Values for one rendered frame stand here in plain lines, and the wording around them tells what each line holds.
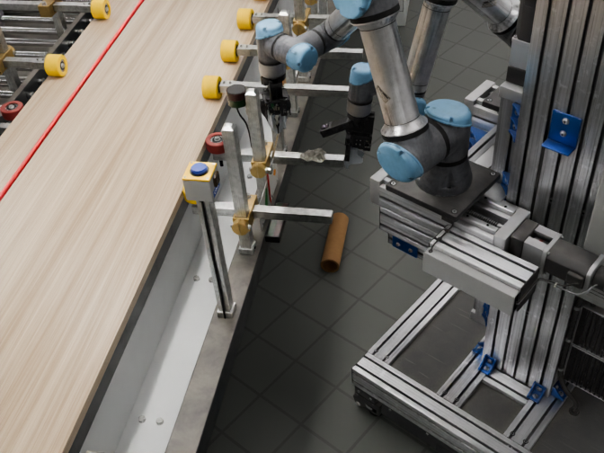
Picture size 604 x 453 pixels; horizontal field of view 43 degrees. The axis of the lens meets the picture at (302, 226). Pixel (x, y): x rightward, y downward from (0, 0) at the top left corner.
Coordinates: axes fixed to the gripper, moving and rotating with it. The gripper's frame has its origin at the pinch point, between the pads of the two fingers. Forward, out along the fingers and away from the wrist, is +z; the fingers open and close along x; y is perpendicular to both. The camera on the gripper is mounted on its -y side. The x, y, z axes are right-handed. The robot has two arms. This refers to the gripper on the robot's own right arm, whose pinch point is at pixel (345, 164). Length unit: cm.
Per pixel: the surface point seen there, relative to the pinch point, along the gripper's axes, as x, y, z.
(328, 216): -26.4, -2.9, 0.8
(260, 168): -7.4, -26.7, 0.2
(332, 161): -1.6, -4.4, -1.8
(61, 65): 40, -109, -2
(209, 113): 17, -48, -3
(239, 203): -29.8, -29.1, -2.5
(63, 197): -29, -84, 4
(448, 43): 232, 49, 63
